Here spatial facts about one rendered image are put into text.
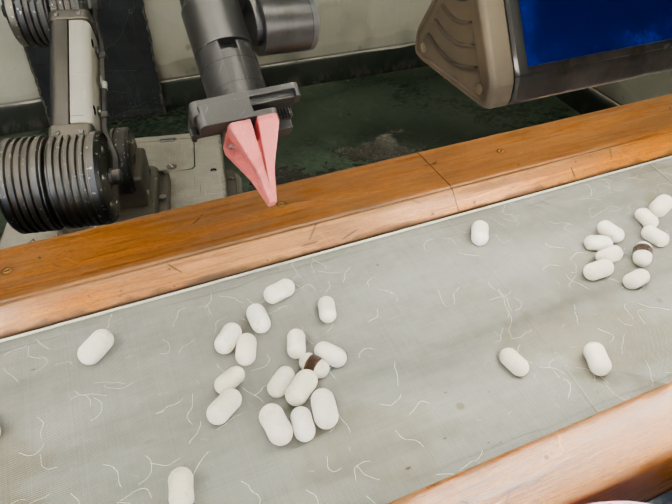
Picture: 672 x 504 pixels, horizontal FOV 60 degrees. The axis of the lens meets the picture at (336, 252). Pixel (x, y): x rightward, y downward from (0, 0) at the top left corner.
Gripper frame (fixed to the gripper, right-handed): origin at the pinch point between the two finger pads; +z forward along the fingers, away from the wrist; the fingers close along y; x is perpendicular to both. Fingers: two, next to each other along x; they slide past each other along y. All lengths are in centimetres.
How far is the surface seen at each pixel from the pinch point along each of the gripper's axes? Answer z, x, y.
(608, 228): 12.6, 3.9, 38.3
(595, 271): 16.6, 0.5, 31.7
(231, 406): 17.1, -0.3, -8.8
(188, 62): -105, 175, 25
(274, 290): 8.1, 6.7, -1.0
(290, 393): 17.7, -1.1, -3.8
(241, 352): 13.0, 2.7, -6.4
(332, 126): -62, 163, 71
